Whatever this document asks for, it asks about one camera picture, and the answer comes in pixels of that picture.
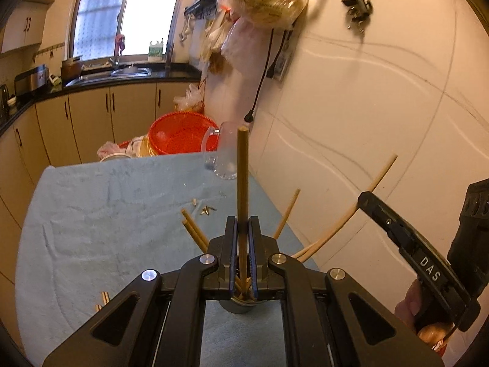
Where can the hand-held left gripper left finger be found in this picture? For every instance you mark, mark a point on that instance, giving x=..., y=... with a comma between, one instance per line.
x=232, y=260

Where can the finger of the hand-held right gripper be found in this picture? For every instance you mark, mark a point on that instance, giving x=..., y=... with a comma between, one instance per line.
x=397, y=233

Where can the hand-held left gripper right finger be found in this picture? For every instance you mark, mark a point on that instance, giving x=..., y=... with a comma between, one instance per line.
x=253, y=260

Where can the bundle of wooden chopsticks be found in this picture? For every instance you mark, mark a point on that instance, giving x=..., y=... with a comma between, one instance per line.
x=196, y=235

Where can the black utensil holder cup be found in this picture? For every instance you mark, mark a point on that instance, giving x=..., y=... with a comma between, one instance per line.
x=237, y=309

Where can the person's right hand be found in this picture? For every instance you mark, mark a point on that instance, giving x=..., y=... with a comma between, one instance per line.
x=408, y=306

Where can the scattered seed husks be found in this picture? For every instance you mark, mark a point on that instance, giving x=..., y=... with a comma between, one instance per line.
x=204, y=210

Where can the clear glass pitcher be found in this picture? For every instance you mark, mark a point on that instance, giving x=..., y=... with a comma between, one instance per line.
x=225, y=160

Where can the blue towel tablecloth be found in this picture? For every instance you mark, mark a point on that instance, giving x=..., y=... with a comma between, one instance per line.
x=114, y=218

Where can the red plastic basket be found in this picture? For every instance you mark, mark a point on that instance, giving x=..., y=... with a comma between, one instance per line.
x=179, y=133

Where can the yellow plastic container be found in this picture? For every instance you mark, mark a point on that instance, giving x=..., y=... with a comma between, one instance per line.
x=147, y=147

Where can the metal bowl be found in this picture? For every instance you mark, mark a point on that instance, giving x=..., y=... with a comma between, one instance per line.
x=114, y=156

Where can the pink plastic bag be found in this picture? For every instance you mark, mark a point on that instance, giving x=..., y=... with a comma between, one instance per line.
x=112, y=147

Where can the crumpled clear plastic bag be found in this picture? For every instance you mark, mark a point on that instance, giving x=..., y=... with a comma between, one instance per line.
x=189, y=99

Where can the black kitchen countertop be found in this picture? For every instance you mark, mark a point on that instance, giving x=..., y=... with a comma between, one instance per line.
x=172, y=72

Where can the beige base cabinets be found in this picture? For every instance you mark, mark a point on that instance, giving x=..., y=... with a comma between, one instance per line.
x=88, y=122

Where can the white plastic bag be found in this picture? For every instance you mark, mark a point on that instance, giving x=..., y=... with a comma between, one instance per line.
x=242, y=42

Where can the steel sink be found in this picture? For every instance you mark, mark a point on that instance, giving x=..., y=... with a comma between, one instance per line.
x=114, y=73

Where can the kitchen faucet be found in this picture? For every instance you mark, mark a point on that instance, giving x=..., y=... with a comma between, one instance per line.
x=119, y=51

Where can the brown clay pot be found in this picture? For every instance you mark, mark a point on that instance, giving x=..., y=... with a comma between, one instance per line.
x=72, y=69

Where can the kitchen window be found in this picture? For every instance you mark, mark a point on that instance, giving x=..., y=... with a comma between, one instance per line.
x=130, y=11

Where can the silver rice cooker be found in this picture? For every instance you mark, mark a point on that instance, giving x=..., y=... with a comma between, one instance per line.
x=32, y=79

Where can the dark kettle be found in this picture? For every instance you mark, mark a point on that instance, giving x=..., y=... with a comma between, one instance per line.
x=4, y=101

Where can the beige upper cabinets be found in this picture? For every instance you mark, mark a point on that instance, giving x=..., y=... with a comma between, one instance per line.
x=23, y=26

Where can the wall socket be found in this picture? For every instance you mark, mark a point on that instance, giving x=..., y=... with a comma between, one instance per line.
x=282, y=67

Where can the black wall hook rack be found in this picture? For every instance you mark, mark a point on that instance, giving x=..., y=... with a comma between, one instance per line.
x=202, y=2

